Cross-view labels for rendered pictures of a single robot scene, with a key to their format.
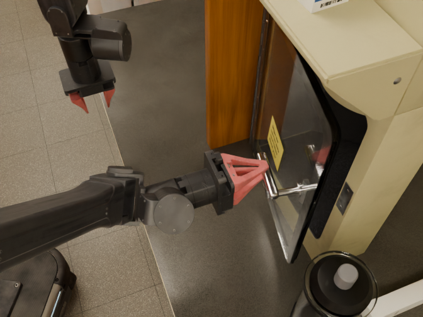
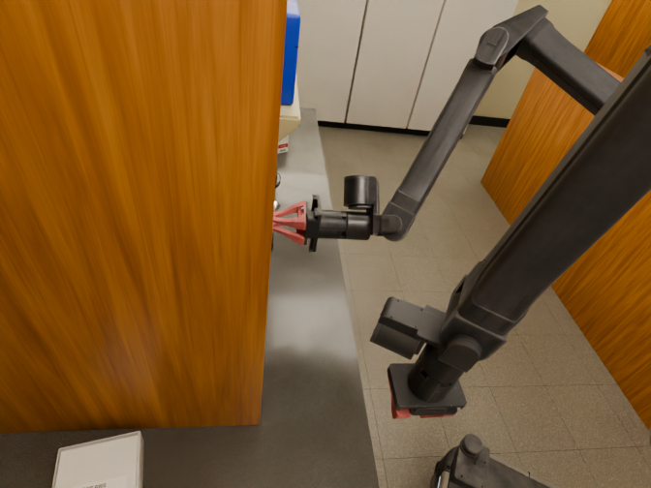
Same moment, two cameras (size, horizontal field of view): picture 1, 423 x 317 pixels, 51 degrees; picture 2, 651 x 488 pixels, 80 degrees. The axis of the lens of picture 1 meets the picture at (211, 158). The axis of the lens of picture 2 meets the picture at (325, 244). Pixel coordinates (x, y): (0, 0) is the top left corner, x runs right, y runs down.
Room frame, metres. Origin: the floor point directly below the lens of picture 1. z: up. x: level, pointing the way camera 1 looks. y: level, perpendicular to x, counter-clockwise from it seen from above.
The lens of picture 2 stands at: (0.99, 0.12, 1.69)
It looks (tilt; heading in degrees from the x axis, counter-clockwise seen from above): 42 degrees down; 189
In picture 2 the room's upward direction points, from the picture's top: 11 degrees clockwise
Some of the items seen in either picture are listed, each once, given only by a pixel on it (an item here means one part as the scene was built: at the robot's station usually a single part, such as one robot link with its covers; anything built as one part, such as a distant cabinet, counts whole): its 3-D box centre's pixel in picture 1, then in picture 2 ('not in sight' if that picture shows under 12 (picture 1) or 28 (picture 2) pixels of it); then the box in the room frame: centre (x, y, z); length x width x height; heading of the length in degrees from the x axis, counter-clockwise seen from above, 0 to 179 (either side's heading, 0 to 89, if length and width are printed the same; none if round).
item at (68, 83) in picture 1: (84, 66); (431, 377); (0.66, 0.25, 1.21); 0.10 x 0.07 x 0.07; 112
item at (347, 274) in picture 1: (342, 281); not in sight; (0.24, -0.19, 1.18); 0.09 x 0.09 x 0.07
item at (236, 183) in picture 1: (240, 177); (291, 224); (0.41, -0.05, 1.20); 0.09 x 0.07 x 0.07; 111
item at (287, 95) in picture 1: (281, 141); not in sight; (0.49, -0.12, 1.19); 0.30 x 0.01 x 0.40; 11
